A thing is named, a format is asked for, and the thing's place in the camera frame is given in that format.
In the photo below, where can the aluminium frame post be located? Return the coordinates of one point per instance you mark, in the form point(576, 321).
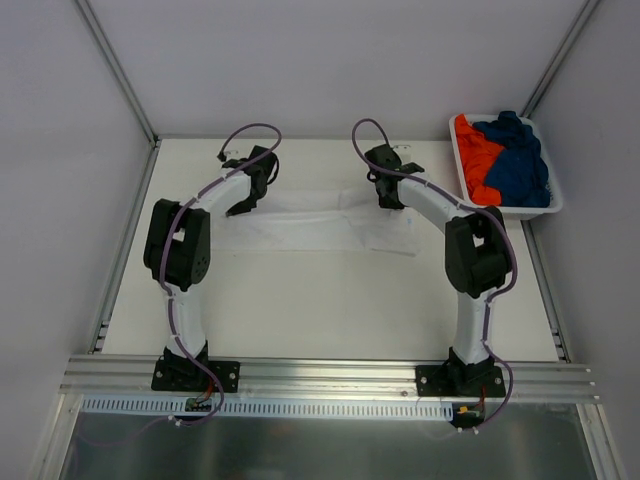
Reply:
point(109, 55)
point(568, 42)

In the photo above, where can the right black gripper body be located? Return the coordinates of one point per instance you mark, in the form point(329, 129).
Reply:
point(388, 197)

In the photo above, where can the white t shirt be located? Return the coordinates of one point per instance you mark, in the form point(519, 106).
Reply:
point(318, 220)

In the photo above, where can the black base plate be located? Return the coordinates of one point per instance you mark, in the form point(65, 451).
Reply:
point(448, 380)
point(165, 379)

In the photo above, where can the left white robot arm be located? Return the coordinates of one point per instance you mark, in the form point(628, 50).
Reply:
point(178, 246)

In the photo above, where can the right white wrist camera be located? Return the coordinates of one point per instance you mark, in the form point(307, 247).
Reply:
point(402, 149)

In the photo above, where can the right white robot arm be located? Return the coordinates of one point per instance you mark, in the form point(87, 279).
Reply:
point(478, 253)

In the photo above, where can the blue t shirt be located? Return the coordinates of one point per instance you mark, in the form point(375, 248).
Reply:
point(519, 172)

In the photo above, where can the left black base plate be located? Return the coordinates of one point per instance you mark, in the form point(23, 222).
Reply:
point(165, 379)

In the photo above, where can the orange t shirt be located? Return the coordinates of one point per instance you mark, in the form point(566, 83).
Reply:
point(477, 155)

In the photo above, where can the right aluminium frame post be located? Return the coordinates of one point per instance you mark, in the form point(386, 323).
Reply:
point(568, 42)

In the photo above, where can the white slotted cable duct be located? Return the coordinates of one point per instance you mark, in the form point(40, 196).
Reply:
point(270, 408)

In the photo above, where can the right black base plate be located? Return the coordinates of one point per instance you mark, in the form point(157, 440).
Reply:
point(448, 380)

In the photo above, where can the aluminium mounting rail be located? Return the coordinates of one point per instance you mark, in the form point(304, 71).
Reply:
point(530, 382)

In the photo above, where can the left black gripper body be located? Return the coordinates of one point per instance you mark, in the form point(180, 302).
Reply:
point(248, 201)

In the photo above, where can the left aluminium frame post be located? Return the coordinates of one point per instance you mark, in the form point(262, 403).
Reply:
point(109, 55)

